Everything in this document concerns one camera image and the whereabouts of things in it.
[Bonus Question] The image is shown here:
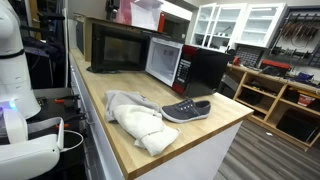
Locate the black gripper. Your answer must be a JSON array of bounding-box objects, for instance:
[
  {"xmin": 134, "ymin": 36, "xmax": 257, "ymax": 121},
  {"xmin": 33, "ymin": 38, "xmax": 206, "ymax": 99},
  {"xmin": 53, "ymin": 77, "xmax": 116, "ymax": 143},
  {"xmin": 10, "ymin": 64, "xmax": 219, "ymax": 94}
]
[{"xmin": 105, "ymin": 0, "xmax": 122, "ymax": 21}]

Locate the red microwave oven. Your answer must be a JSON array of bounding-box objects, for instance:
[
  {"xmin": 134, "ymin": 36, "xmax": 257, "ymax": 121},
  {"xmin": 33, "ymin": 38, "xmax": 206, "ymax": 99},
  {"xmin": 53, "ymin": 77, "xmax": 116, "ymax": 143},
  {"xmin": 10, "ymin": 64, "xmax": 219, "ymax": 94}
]
[{"xmin": 90, "ymin": 22, "xmax": 151, "ymax": 73}]

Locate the black and red microwave body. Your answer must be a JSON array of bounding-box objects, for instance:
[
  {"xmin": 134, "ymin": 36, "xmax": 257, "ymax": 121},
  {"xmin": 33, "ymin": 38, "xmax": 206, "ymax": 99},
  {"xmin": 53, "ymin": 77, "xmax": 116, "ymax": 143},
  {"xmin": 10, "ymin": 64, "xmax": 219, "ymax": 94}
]
[{"xmin": 144, "ymin": 36, "xmax": 233, "ymax": 99}]

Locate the pink sheet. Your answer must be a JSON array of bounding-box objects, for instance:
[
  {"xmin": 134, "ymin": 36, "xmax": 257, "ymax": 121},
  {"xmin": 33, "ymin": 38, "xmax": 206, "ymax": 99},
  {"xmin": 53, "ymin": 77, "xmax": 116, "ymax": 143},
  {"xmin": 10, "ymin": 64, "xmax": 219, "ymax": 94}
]
[{"xmin": 119, "ymin": 0, "xmax": 135, "ymax": 25}]

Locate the white paper sheet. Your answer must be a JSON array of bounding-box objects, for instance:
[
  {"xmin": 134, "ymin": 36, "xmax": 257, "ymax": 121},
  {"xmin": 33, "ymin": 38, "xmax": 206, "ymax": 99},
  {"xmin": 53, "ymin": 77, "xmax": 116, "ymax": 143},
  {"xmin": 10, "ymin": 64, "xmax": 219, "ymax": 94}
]
[{"xmin": 130, "ymin": 0, "xmax": 165, "ymax": 32}]

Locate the red cylinder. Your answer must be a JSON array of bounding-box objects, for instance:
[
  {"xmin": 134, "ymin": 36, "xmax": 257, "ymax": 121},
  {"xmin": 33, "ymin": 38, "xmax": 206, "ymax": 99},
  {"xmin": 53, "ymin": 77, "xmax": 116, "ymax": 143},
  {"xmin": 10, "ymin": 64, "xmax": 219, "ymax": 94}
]
[{"xmin": 157, "ymin": 12, "xmax": 166, "ymax": 34}]

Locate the black clamp orange tip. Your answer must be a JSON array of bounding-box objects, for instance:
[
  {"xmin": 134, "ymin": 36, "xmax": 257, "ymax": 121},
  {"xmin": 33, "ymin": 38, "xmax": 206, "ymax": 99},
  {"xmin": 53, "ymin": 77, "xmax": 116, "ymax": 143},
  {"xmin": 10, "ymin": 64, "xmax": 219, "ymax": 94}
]
[
  {"xmin": 54, "ymin": 112, "xmax": 88, "ymax": 131},
  {"xmin": 54, "ymin": 94, "xmax": 81, "ymax": 105}
]

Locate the white glass door cabinet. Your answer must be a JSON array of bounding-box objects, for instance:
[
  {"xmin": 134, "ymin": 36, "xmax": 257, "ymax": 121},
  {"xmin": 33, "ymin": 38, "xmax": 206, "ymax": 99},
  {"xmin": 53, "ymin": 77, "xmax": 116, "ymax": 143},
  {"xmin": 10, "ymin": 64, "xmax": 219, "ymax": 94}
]
[
  {"xmin": 190, "ymin": 2, "xmax": 248, "ymax": 51},
  {"xmin": 234, "ymin": 2, "xmax": 288, "ymax": 49}
]

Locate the grey and white towel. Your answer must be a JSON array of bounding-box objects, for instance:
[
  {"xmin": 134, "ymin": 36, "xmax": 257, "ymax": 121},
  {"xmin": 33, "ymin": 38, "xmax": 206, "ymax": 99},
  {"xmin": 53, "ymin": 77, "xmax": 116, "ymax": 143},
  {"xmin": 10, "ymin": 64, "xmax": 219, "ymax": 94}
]
[{"xmin": 104, "ymin": 89, "xmax": 181, "ymax": 157}]

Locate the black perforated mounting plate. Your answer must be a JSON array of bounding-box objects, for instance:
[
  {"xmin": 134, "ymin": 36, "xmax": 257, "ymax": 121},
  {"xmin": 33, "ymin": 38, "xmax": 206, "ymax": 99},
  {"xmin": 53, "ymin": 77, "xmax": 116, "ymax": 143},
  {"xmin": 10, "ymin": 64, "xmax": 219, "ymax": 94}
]
[{"xmin": 32, "ymin": 95, "xmax": 88, "ymax": 134}]

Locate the grey slip-on shoe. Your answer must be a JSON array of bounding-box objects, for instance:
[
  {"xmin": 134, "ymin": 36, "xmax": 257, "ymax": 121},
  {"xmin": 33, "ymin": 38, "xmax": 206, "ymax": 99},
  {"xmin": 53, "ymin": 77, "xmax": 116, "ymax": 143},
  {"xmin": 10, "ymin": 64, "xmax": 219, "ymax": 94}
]
[{"xmin": 160, "ymin": 98, "xmax": 212, "ymax": 124}]

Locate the black parts bin organizer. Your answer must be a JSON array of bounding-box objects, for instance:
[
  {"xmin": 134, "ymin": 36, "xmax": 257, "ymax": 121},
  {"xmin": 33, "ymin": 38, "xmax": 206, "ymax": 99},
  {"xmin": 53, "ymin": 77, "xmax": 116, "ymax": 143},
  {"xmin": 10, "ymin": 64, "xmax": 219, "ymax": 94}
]
[{"xmin": 234, "ymin": 44, "xmax": 268, "ymax": 68}]

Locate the white counter base cabinet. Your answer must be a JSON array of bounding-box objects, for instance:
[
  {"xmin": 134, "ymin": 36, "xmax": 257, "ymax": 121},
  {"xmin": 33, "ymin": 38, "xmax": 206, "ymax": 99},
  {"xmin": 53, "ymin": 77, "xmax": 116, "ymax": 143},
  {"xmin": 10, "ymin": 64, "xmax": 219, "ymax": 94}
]
[{"xmin": 68, "ymin": 49, "xmax": 244, "ymax": 180}]

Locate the red and black toolbox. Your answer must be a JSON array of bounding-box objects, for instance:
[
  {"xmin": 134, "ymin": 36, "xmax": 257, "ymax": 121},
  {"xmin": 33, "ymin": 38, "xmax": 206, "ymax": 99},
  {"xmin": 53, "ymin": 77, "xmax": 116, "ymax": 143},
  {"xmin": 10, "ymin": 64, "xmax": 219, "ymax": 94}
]
[{"xmin": 259, "ymin": 59, "xmax": 292, "ymax": 78}]

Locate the wooden shelf unit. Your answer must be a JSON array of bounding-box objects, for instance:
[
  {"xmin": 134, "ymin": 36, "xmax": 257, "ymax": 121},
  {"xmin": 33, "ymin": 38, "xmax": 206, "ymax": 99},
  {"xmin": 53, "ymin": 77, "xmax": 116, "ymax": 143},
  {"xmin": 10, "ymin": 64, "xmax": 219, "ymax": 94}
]
[{"xmin": 225, "ymin": 63, "xmax": 320, "ymax": 152}]

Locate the black pegboard tool rack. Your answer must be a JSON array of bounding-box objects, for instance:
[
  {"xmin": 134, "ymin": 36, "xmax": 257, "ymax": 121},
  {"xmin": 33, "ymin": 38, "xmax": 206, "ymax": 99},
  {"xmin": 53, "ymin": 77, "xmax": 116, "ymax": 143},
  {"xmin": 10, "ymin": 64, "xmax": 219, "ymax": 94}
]
[{"xmin": 267, "ymin": 5, "xmax": 320, "ymax": 68}]

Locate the blue tool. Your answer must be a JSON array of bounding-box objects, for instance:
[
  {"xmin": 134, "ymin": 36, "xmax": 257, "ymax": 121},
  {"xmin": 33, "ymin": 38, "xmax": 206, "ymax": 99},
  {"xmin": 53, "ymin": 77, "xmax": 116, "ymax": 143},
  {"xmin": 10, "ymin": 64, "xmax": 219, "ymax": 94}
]
[{"xmin": 294, "ymin": 71, "xmax": 315, "ymax": 85}]

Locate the red and white container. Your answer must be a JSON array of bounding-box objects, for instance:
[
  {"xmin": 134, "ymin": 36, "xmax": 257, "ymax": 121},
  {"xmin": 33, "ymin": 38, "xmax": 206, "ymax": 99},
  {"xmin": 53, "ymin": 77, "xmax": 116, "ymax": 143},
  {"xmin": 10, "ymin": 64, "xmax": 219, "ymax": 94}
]
[{"xmin": 297, "ymin": 93, "xmax": 316, "ymax": 108}]

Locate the black box on shelf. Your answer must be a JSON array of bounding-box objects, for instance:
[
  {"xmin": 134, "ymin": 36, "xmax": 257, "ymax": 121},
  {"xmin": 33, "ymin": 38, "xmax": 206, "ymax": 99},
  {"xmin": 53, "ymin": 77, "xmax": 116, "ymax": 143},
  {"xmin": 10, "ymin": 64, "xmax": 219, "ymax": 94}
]
[{"xmin": 275, "ymin": 109, "xmax": 320, "ymax": 143}]

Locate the white cable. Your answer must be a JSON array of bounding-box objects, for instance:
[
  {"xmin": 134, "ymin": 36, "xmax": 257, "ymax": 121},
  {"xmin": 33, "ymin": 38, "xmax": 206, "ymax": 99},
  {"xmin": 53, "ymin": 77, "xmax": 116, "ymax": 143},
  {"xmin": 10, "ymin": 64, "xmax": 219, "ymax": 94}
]
[{"xmin": 59, "ymin": 129, "xmax": 85, "ymax": 154}]

